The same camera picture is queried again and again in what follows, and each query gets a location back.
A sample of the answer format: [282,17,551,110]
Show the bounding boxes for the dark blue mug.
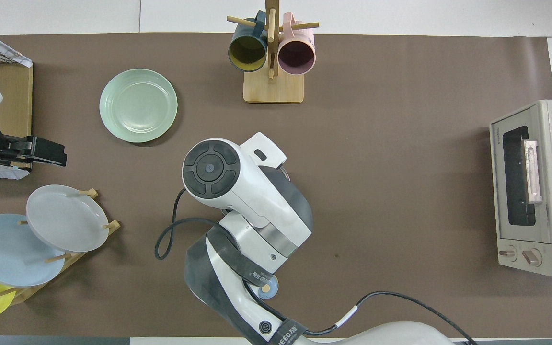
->
[228,11,269,73]

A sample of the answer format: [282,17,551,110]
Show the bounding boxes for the wooden mug tree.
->
[227,0,320,104]

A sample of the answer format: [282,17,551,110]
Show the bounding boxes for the pink mug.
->
[277,12,316,76]

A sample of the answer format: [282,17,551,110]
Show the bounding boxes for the brown table mat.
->
[0,33,552,338]

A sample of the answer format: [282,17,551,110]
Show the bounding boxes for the wooden plate rack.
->
[0,188,121,306]

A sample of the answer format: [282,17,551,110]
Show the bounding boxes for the wooden shelf boards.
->
[0,36,33,171]

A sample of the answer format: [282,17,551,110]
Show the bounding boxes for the grey plate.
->
[26,184,110,253]

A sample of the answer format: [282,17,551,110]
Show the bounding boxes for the light blue plate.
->
[0,213,66,288]

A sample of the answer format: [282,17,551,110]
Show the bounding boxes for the green plate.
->
[99,69,178,143]

